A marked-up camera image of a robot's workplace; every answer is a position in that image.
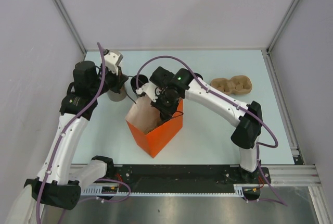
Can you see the aluminium frame rail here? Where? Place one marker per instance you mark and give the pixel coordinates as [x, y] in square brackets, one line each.
[294, 175]

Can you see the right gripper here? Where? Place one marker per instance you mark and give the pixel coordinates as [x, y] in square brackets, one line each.
[168, 113]

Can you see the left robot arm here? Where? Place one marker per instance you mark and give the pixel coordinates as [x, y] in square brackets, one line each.
[53, 185]

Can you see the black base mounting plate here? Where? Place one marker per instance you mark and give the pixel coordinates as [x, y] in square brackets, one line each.
[187, 175]

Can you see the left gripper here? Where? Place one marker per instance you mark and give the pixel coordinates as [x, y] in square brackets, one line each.
[118, 79]

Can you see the white cable duct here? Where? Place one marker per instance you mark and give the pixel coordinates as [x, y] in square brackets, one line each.
[231, 190]

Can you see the black smooth coffee cup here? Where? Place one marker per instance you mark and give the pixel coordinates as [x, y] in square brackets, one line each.
[142, 79]

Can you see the grey straw holder cup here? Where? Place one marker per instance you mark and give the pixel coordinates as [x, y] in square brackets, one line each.
[117, 97]

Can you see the orange paper bag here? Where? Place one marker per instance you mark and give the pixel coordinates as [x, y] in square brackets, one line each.
[141, 115]

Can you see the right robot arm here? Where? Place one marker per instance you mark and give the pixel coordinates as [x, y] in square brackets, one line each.
[244, 117]

